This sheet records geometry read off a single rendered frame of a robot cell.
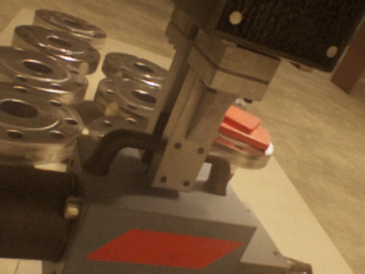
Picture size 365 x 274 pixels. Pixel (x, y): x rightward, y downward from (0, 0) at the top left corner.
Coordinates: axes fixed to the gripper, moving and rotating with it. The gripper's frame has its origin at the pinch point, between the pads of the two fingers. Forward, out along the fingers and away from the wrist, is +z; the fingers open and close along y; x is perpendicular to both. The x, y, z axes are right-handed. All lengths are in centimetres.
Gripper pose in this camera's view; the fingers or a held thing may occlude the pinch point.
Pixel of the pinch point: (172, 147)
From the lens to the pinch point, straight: 52.3
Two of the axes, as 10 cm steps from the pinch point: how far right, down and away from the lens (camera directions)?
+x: -8.9, -2.0, -4.1
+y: -2.8, -4.7, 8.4
